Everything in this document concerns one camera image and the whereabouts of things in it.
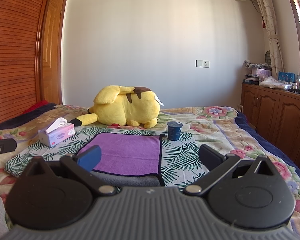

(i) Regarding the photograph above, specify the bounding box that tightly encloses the floral bed blanket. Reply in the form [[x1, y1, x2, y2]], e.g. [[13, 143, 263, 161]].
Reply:
[[0, 105, 300, 237]]

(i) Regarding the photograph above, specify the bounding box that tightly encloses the palm leaf print cloth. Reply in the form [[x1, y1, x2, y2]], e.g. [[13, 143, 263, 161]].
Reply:
[[4, 125, 231, 189]]

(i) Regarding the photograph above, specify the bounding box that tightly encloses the pink storage box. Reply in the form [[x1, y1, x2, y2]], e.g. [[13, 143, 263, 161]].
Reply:
[[251, 68, 272, 82]]

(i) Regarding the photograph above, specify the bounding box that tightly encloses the pink tissue box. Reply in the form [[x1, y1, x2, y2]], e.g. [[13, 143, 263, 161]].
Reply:
[[38, 118, 75, 147]]

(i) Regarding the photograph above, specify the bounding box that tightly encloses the folded floral cloth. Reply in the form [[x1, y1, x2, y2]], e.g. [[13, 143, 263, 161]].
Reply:
[[259, 76, 292, 90]]

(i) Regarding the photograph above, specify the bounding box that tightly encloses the wooden slatted headboard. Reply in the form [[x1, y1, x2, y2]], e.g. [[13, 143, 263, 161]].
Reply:
[[0, 0, 49, 123]]

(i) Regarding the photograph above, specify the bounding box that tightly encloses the yellow Pikachu plush toy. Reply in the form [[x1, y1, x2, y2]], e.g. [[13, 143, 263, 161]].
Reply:
[[70, 85, 164, 129]]

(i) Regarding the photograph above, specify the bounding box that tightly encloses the purple and grey towel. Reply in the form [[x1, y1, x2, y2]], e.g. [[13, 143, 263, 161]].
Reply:
[[77, 133, 165, 187]]

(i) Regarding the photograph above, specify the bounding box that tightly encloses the dark blue plastic cup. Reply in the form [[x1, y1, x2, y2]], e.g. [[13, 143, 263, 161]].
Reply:
[[167, 121, 183, 141]]

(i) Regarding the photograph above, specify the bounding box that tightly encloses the beige patterned curtain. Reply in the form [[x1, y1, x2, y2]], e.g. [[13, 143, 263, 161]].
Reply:
[[257, 0, 284, 78]]

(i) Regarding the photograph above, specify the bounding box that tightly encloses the red pillow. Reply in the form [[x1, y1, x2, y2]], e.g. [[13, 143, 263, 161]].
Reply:
[[22, 100, 49, 114]]

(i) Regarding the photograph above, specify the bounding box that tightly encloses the wooden side cabinet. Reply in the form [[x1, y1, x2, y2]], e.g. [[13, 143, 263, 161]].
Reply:
[[241, 83, 300, 168]]

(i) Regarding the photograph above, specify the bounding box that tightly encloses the white wall socket panel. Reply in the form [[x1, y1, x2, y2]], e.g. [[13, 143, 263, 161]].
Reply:
[[196, 60, 210, 68]]

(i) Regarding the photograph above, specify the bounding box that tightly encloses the wooden door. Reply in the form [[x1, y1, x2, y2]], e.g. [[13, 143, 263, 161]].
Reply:
[[40, 0, 66, 105]]

